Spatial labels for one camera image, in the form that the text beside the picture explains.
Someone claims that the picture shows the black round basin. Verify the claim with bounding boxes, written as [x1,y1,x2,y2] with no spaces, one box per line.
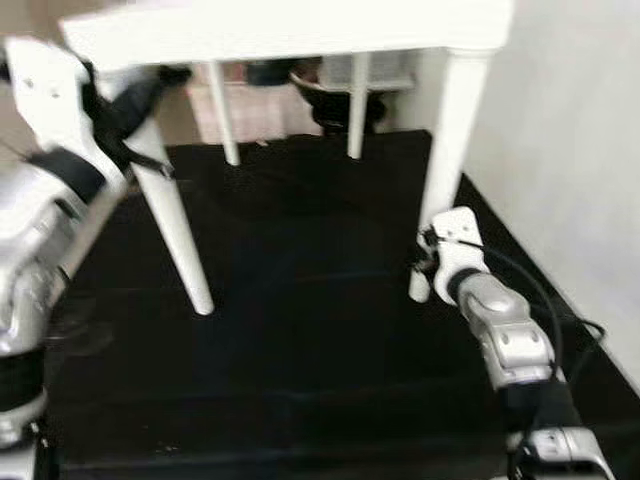
[290,60,392,137]

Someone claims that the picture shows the white plastic children table top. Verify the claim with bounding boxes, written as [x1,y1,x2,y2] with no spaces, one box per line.
[60,0,517,73]

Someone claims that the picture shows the dark bag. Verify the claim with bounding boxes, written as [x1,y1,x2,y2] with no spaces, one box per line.
[245,60,301,87]

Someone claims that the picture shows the grey plastic storage box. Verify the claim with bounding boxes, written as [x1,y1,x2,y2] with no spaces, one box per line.
[320,52,417,92]

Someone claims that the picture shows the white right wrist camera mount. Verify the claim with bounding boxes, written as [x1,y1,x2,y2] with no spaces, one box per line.
[430,207,490,307]

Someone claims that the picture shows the black tablecloth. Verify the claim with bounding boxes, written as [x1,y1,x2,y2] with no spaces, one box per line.
[40,130,640,480]

